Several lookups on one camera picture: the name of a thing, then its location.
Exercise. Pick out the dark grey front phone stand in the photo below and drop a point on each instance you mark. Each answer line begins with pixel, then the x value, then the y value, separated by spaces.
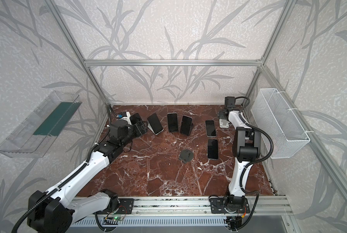
pixel 186 156

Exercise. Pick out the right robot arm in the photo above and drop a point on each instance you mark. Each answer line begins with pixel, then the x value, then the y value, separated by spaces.
pixel 245 149

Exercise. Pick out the white wire mesh basket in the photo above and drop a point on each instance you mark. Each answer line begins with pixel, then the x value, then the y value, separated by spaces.
pixel 273 115

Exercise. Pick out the black phone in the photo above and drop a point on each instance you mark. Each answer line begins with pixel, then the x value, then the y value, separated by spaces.
pixel 154 124
pixel 135 118
pixel 212 149

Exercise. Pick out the phone in grey-blue case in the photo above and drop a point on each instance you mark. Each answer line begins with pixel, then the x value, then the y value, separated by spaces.
pixel 172 119

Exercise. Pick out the white-edged phone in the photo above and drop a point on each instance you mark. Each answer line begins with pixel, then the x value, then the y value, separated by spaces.
pixel 210 128

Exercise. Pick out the phone in purple case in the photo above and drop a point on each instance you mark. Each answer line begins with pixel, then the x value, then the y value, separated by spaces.
pixel 186 125

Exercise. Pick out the clear plastic wall tray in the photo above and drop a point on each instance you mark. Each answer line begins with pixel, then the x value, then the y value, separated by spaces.
pixel 36 134

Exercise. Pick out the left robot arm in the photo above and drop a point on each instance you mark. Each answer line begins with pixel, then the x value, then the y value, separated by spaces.
pixel 54 211

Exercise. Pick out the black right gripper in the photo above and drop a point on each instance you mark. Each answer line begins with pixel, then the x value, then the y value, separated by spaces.
pixel 224 115

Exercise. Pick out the white front phone stand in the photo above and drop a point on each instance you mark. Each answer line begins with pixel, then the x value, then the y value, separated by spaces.
pixel 224 123

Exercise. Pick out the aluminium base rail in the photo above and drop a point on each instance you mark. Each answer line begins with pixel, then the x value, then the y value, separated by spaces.
pixel 179 206

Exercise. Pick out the green circuit board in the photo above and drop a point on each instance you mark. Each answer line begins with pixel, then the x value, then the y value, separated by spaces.
pixel 113 220

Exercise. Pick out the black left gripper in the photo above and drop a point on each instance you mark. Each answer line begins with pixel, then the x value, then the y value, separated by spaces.
pixel 140 127

